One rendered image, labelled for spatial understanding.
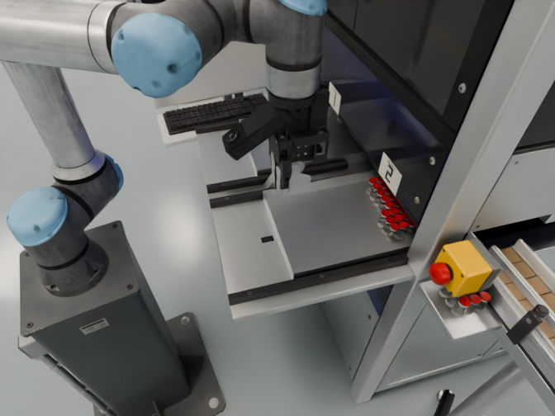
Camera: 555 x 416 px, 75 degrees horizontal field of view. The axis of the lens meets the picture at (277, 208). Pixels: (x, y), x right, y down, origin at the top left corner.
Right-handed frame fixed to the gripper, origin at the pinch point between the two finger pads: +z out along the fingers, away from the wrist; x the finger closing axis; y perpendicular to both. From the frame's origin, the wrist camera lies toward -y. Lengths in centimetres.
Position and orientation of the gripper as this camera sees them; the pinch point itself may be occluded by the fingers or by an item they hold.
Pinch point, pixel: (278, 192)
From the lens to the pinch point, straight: 66.3
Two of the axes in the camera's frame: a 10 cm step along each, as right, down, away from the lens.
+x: -2.6, -7.0, 6.7
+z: 0.0, 6.9, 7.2
